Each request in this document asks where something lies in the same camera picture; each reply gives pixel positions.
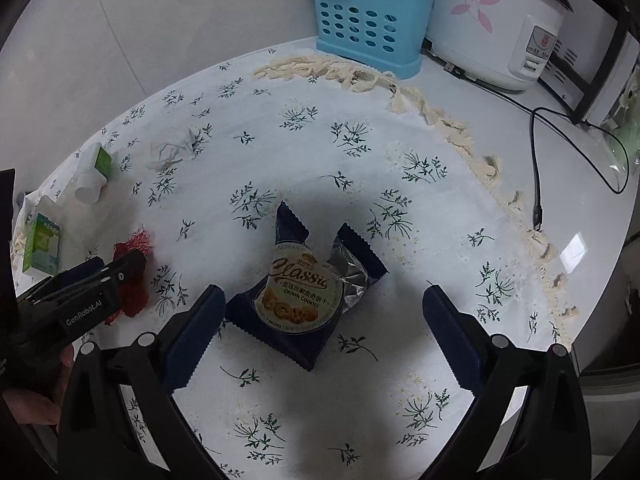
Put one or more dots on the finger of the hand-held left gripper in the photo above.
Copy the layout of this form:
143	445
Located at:
125	270
82	270

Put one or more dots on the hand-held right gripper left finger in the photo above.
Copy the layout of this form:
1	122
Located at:
192	340

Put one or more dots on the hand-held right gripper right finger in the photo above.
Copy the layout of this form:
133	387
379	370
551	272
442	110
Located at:
450	340

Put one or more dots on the red mesh wrapper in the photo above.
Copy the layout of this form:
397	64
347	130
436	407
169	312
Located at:
135	295

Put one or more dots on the green and white carton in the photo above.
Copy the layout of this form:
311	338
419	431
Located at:
42	245

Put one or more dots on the dark blue cookie packet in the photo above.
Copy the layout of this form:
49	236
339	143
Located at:
300	295

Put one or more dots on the white tissue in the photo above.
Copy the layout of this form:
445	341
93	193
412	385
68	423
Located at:
172	150

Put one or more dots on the person's left hand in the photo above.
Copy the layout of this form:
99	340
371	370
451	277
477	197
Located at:
35	407

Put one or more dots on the white plastic cup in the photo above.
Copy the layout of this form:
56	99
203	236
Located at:
92	187

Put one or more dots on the white floral tablecloth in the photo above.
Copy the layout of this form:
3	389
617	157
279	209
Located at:
300	160

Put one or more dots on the green plastic bag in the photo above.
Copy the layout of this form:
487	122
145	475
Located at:
622	135

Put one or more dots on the white microwave oven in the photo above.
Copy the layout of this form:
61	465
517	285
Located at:
595	60

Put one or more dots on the white rice cooker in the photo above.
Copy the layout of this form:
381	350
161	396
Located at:
490	25

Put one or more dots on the blue plastic utensil basket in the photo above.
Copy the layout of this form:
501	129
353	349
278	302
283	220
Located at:
370	25

